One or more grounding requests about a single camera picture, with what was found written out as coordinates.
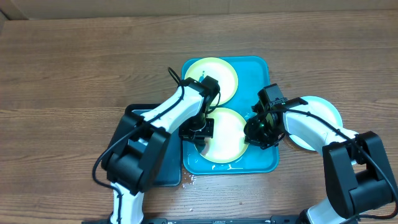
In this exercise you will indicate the light blue plate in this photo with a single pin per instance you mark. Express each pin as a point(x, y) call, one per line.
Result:
point(325, 110)

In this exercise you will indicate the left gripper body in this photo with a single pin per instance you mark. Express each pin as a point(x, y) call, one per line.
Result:
point(197, 127)

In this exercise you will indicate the yellow-green plate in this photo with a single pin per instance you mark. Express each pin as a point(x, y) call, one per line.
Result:
point(228, 141)
point(220, 70)

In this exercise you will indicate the teal plastic tray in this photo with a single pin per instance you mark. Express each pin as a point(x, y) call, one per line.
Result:
point(253, 75)

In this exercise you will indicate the black water tray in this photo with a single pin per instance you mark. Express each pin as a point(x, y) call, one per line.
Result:
point(170, 172)

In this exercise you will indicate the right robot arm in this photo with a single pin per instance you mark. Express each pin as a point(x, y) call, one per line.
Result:
point(358, 175)

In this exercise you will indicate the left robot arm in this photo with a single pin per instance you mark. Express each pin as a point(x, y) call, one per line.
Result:
point(138, 146)

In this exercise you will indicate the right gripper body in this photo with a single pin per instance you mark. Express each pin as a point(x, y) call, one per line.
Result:
point(264, 134)

